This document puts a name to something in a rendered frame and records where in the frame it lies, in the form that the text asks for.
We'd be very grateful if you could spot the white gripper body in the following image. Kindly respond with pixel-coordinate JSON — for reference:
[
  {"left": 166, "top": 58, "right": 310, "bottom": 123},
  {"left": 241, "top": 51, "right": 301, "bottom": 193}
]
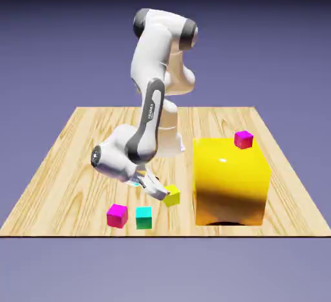
[{"left": 139, "top": 169, "right": 171, "bottom": 201}]

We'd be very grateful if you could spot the small yellow cube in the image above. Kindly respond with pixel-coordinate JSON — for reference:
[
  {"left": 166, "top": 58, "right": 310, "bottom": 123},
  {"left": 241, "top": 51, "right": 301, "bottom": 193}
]
[{"left": 162, "top": 184, "right": 181, "bottom": 208}]

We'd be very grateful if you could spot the small teal cube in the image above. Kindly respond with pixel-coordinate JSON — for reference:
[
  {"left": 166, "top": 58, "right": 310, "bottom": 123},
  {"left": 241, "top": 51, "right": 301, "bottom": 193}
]
[{"left": 135, "top": 206, "right": 153, "bottom": 230}]

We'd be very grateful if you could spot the small magenta cube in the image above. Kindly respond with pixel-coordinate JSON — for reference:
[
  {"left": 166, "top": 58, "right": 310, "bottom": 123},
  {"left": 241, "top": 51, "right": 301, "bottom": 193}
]
[
  {"left": 234, "top": 130, "right": 254, "bottom": 150},
  {"left": 106, "top": 203, "right": 129, "bottom": 230}
]

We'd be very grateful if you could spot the large yellow box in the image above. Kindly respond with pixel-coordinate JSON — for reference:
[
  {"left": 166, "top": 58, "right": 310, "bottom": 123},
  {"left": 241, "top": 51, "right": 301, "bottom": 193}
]
[{"left": 193, "top": 137, "right": 272, "bottom": 227}]

